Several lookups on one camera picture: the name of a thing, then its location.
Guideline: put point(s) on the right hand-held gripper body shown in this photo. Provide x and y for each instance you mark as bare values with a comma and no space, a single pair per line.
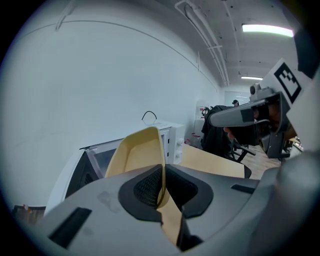
280,82

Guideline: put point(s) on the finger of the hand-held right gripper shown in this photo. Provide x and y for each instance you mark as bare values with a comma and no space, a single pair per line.
227,117
245,135

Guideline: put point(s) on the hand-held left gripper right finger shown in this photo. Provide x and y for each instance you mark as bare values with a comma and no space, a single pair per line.
225,205

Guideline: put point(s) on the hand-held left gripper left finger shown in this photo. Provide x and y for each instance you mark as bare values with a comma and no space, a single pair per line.
105,200

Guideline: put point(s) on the white microwave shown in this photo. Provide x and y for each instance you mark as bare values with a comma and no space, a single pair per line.
172,135

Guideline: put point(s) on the cream plastic container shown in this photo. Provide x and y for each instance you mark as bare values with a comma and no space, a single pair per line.
140,150

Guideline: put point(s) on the person's right hand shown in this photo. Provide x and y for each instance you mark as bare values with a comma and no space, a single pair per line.
273,113

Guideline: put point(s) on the black office chair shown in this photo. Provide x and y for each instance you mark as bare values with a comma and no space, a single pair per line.
243,150

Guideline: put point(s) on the black jacket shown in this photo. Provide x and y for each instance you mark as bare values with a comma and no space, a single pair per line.
215,137

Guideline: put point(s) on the white cabinet with red labels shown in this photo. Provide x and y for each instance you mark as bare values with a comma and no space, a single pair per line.
203,110

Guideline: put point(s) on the long ceiling light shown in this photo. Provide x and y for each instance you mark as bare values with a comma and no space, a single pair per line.
267,30
251,78

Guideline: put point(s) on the clear box with red lid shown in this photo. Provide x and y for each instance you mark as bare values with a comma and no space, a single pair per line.
196,135

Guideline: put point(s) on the white ceiling conduit pipes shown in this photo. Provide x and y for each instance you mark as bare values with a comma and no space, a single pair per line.
212,47

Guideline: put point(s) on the white wall conduit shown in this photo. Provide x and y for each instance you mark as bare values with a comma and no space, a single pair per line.
175,51

